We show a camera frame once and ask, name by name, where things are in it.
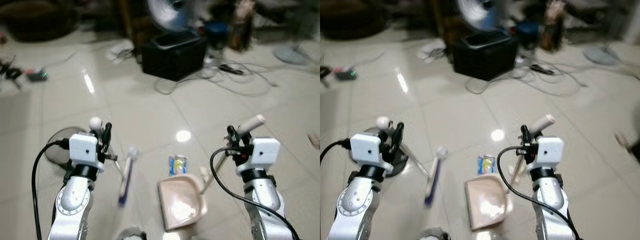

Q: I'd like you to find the purple broom with white knob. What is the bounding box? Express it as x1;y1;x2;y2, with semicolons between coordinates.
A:
88;116;140;209
375;115;449;207

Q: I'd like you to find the beige dustpan with long handle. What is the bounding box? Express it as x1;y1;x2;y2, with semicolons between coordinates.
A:
157;114;266;232
463;114;557;231

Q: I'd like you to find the dark grey round disc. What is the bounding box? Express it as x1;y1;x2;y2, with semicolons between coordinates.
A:
44;126;92;166
366;126;414;179

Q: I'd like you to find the yellow and blue wrapper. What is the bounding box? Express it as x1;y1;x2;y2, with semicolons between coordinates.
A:
477;154;496;176
168;154;188;176

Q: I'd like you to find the black power strip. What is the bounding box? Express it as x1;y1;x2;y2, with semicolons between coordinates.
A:
218;63;245;76
528;63;555;76

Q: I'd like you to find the small device with green light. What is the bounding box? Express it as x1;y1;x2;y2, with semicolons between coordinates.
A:
25;67;49;83
333;66;357;81

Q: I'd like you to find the grey robot foot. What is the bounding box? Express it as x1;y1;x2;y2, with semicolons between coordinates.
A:
422;227;452;240
117;227;149;240

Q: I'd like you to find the white crumpled cloth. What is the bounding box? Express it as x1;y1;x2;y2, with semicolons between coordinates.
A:
107;39;136;64
418;38;447;62

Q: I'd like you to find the black storage case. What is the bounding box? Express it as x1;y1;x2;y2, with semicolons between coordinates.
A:
141;32;209;82
452;32;520;81

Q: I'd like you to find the black tangled gadget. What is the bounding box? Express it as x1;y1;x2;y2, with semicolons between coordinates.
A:
320;64;334;89
0;58;24;90

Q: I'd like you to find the grey round stand base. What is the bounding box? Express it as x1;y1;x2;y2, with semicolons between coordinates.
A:
272;44;312;66
582;45;621;66

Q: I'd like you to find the blue round container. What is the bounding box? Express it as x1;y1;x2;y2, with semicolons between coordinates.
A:
514;20;542;50
204;20;232;49

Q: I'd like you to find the dark wooden cabinet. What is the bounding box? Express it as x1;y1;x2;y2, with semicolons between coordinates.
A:
426;0;463;51

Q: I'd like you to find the dark round basket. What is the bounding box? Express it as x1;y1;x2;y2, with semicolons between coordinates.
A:
320;0;389;42
0;0;79;44

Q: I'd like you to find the silver fan head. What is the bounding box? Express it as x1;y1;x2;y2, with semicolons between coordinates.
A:
456;0;507;34
146;0;199;34

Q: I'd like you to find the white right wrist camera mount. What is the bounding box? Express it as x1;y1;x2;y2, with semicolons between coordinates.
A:
531;137;565;174
239;137;281;174

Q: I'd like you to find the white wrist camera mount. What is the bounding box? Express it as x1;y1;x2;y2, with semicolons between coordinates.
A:
531;137;565;174
239;137;281;174
349;132;394;174
68;132;105;174

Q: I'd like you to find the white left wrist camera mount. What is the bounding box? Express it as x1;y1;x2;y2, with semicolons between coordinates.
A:
68;132;105;174
349;132;394;174

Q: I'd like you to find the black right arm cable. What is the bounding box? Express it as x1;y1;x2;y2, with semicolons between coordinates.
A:
209;146;302;240
497;145;584;240

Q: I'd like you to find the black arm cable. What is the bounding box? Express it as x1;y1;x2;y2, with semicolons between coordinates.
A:
320;138;354;165
31;140;71;240
209;146;302;240
497;145;584;240

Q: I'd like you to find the tangled grey floor cable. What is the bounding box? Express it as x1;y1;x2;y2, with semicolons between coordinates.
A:
154;61;279;97
464;61;589;98

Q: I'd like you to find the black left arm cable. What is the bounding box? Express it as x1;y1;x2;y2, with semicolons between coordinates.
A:
31;140;71;240
320;138;354;165

